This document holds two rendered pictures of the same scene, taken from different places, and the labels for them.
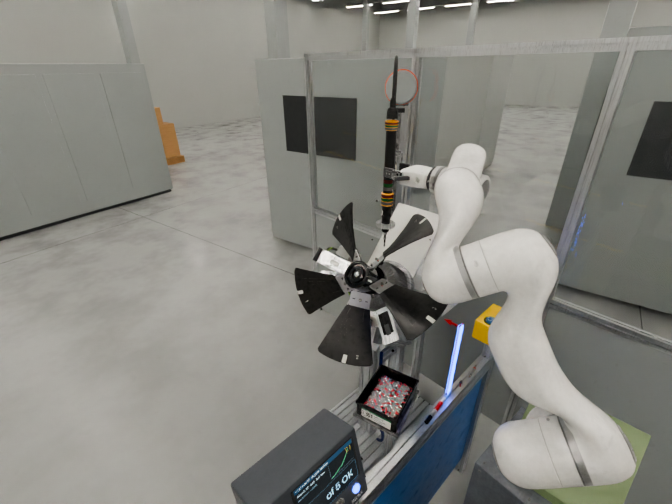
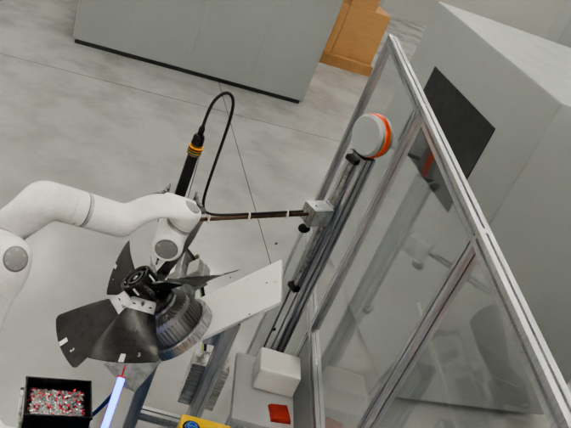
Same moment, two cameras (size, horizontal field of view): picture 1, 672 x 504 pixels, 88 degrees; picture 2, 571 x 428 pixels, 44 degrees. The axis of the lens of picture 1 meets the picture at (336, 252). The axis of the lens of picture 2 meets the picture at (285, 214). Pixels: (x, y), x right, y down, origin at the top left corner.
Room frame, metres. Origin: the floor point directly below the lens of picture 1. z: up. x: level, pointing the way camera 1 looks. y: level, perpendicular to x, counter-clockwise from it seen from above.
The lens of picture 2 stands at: (-0.24, -1.46, 2.72)
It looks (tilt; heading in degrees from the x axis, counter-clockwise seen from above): 28 degrees down; 32
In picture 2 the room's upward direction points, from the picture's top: 23 degrees clockwise
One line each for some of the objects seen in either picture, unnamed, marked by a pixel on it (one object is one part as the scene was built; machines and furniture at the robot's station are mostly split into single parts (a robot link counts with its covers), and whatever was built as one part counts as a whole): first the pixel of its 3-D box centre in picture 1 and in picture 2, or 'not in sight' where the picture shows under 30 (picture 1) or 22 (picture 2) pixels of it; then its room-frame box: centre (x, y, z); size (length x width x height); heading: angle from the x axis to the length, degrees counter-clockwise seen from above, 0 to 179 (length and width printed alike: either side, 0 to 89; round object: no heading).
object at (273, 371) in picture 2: (418, 273); (276, 368); (1.73, -0.48, 0.91); 0.17 x 0.16 x 0.11; 133
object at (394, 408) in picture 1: (386, 398); (54, 404); (0.93, -0.19, 0.84); 0.19 x 0.14 x 0.04; 148
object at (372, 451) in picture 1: (376, 420); not in sight; (1.43, -0.24, 0.04); 0.62 x 0.46 x 0.08; 133
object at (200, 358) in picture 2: not in sight; (204, 380); (1.58, -0.27, 0.73); 0.15 x 0.09 x 0.22; 133
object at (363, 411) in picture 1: (387, 396); (57, 403); (0.94, -0.19, 0.84); 0.22 x 0.17 x 0.07; 148
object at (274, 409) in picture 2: not in sight; (279, 413); (1.62, -0.62, 0.87); 0.08 x 0.08 x 0.02; 53
